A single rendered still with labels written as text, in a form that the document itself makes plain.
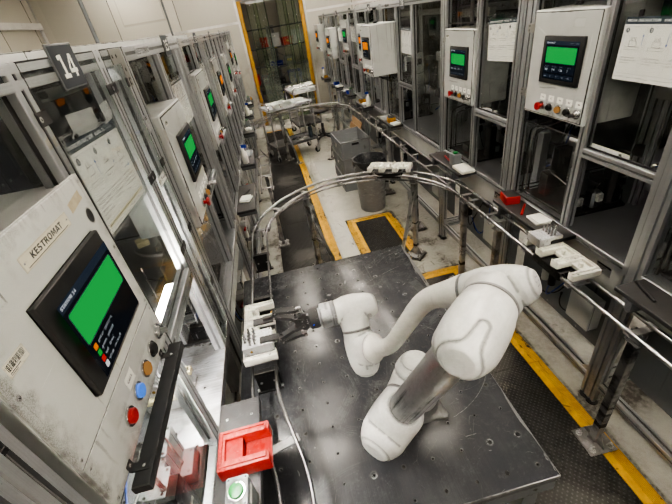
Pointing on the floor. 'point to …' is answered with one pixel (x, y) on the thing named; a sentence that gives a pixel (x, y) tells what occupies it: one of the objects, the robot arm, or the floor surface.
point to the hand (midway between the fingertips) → (264, 330)
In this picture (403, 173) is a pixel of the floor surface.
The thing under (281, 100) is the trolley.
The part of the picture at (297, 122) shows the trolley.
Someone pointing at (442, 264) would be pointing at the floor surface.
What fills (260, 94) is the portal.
